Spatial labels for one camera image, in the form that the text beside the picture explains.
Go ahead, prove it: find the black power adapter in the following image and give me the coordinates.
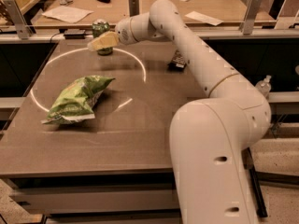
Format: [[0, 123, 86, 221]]
[[64, 29, 85, 39]]

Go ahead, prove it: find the green chip bag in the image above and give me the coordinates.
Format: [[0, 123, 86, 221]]
[[42, 75, 114, 125]]

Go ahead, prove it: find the dark snack packet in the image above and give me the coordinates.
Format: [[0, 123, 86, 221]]
[[168, 50, 186, 71]]

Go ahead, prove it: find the wooden back desk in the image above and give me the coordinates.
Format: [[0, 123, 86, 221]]
[[33, 0, 247, 29]]

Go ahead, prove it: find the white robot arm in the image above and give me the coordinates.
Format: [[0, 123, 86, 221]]
[[88, 0, 271, 224]]

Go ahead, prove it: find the white drawer cabinet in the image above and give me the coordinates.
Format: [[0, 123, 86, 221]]
[[7, 170, 179, 217]]

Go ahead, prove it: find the white paper sheet left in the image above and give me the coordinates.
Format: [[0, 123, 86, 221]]
[[42, 6, 92, 23]]

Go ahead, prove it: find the middle metal bracket post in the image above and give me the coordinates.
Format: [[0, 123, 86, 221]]
[[128, 0, 139, 17]]

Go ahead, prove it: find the right metal bracket post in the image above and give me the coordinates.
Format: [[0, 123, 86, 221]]
[[240, 0, 262, 35]]

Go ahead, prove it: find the green soda can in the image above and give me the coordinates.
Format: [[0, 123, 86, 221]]
[[92, 19, 113, 56]]

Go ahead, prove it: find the white paper sheet right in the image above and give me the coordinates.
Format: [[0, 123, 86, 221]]
[[186, 11, 222, 26]]

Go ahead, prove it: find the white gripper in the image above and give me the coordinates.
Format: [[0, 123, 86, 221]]
[[87, 18, 137, 51]]

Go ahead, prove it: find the metal bracket post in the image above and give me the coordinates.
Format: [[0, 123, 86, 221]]
[[3, 0, 33, 40], [240, 0, 262, 35], [128, 0, 139, 17]]

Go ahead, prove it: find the clear sanitizer bottle right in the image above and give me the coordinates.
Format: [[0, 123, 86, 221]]
[[255, 75, 271, 98]]

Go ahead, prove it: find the left metal bracket post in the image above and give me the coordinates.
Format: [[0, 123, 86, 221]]
[[3, 0, 33, 40]]

